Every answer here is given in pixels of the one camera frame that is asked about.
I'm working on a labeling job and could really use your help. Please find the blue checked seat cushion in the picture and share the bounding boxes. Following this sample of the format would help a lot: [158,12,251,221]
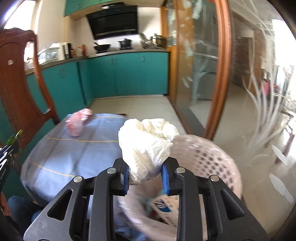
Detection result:
[20,112,149,241]

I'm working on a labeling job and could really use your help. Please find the steel pot lid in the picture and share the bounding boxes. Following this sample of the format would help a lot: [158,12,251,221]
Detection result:
[139,33,151,49]

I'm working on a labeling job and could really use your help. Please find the pink plastic bag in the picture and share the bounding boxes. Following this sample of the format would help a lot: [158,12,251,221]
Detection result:
[66,108,92,137]

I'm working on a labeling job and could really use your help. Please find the black wok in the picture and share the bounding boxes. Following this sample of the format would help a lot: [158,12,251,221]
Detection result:
[93,42,111,52]

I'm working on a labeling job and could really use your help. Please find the dark green wrapper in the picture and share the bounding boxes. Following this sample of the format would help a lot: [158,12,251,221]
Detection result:
[6,130,23,146]

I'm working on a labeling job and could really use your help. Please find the black cooking pot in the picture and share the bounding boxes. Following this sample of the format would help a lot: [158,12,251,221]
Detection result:
[119,38,132,50]

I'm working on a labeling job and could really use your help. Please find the white tissue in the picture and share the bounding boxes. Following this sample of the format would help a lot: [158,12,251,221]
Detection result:
[118,118,179,185]

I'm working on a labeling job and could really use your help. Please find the teal cloth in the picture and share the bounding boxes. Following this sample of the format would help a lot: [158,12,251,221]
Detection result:
[145,189,165,216]

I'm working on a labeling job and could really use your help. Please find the stainless steel steamer pot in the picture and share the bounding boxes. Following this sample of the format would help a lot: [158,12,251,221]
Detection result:
[154,34,167,49]

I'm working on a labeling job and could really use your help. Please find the pink lattice trash basket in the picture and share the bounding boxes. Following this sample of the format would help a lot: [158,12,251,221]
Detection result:
[116,134,243,241]

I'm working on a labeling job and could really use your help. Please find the white blue medicine box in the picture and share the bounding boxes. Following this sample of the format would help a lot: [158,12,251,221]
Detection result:
[150,194,180,227]

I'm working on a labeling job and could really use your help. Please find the etched glass sliding door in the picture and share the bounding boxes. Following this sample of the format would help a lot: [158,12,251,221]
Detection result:
[169,1,295,236]

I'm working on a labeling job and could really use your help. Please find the wooden glass display cabinet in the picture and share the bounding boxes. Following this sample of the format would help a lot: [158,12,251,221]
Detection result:
[161,1,179,105]

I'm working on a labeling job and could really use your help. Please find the white dish rack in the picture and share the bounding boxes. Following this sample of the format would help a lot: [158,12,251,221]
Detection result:
[38,43,62,64]

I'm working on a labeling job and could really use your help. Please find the black range hood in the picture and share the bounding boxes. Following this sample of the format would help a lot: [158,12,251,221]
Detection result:
[86,3,138,40]

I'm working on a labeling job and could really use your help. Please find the black thermos bottle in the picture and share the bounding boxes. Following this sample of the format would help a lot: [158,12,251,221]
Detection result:
[62,42,72,59]

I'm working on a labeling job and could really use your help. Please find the person's left hand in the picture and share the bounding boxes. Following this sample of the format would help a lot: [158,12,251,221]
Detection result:
[0,192,11,216]

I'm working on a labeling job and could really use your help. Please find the carved wooden chair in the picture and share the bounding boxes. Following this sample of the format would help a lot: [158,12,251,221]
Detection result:
[1,28,60,148]

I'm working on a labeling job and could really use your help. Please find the clear oil jug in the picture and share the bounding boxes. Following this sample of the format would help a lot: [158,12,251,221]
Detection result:
[75,47,83,57]

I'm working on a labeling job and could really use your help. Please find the brown sauce bottle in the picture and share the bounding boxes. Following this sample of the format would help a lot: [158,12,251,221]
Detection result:
[81,44,86,57]

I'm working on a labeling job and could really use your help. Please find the teal upper kitchen cabinets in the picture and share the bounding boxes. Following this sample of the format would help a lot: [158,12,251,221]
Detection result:
[64,0,118,16]

